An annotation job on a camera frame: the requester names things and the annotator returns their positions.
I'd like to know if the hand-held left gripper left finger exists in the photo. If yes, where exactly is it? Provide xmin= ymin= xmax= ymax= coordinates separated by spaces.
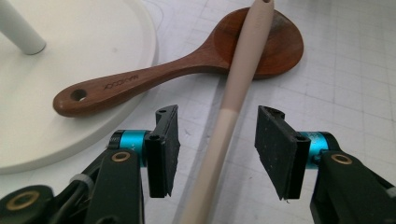
xmin=108 ymin=105 xmax=181 ymax=199

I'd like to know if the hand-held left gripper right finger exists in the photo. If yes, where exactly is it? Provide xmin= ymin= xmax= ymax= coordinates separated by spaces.
xmin=254 ymin=105 xmax=339 ymax=201

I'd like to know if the dark wooden spoon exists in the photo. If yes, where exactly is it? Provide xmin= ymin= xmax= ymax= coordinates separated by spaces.
xmin=52 ymin=7 xmax=304 ymax=119

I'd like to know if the light wooden spoon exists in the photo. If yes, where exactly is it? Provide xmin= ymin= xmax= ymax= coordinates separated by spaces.
xmin=178 ymin=0 xmax=276 ymax=224

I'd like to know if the white hook stand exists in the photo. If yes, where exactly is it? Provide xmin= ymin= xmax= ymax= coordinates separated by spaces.
xmin=0 ymin=0 xmax=161 ymax=175

